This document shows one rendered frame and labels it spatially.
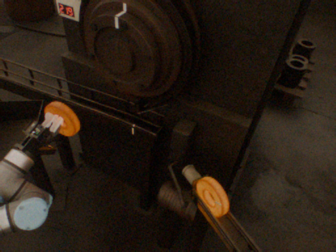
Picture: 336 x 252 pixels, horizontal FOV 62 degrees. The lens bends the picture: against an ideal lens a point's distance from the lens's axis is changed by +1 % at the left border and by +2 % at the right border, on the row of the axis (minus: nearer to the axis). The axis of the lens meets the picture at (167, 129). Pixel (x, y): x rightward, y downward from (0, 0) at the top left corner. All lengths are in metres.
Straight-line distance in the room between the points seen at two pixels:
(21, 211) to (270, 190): 1.62
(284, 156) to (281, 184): 0.28
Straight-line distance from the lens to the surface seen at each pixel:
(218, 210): 1.08
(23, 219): 0.96
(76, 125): 1.15
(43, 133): 1.12
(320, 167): 2.44
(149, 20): 0.92
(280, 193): 2.14
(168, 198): 1.30
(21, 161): 1.09
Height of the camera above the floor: 1.63
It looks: 45 degrees down
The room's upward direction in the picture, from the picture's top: 6 degrees clockwise
